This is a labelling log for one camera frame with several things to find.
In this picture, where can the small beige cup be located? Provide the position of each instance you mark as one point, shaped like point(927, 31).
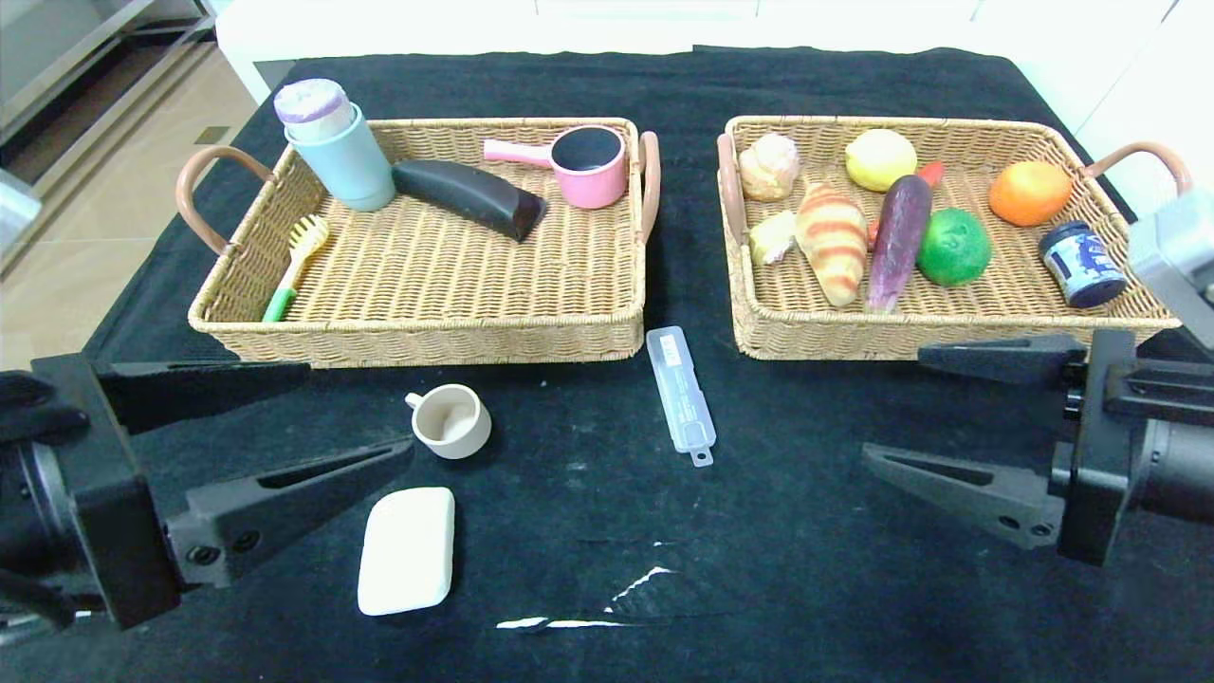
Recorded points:
point(453, 422)

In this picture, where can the clear plastic slim case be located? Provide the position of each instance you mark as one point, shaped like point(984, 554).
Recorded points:
point(678, 389)

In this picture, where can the green lime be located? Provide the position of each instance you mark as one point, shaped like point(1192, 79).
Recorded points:
point(958, 249)

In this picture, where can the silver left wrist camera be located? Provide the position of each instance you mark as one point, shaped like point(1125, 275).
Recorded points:
point(14, 213)

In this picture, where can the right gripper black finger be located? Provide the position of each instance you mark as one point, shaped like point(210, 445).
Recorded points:
point(1015, 360)
point(986, 498)

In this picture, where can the pink cream puff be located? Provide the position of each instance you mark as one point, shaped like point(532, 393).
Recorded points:
point(768, 166)

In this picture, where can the orange fruit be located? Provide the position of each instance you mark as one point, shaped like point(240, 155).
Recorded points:
point(1029, 193)

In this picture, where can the white soap bar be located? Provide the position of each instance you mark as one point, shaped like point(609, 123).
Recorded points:
point(406, 550)

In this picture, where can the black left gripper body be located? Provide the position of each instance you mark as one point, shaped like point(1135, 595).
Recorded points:
point(106, 484)

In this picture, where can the striped golden croissant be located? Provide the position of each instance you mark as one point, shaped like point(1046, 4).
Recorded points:
point(835, 242)

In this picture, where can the yellow green dish brush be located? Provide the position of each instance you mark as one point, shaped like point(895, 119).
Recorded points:
point(305, 237)

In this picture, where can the blue white printed jar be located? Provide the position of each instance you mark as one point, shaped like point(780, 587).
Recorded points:
point(1086, 261)

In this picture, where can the pink toy saucepan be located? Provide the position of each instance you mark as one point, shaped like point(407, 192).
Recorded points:
point(593, 185)

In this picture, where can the yellow cake slice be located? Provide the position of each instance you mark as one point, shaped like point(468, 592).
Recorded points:
point(770, 237)

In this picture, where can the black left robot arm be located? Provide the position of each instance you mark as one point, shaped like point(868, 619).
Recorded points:
point(28, 531)

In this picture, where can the purple eggplant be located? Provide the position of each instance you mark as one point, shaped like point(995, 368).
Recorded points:
point(901, 237)

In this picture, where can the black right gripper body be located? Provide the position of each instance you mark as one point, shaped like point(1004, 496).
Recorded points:
point(1098, 446)

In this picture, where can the wicker basket with kitchenware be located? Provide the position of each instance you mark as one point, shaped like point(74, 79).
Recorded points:
point(427, 275)

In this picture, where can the black curved wedge block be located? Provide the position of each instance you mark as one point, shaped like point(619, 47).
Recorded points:
point(465, 194)

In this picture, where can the teal thermos with purple lid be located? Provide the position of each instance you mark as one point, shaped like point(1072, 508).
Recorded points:
point(346, 161)

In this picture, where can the wicker basket with food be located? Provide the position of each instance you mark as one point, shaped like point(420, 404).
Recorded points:
point(806, 327)

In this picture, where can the orange red carrot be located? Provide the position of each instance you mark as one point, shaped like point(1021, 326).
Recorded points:
point(933, 174)

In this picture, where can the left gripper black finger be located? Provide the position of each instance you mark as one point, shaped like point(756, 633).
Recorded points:
point(209, 394)
point(285, 517)

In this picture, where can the yellow lemon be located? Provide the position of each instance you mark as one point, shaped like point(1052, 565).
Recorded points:
point(880, 159)

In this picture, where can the grey metal rack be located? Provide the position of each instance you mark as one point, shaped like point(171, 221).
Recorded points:
point(57, 38)

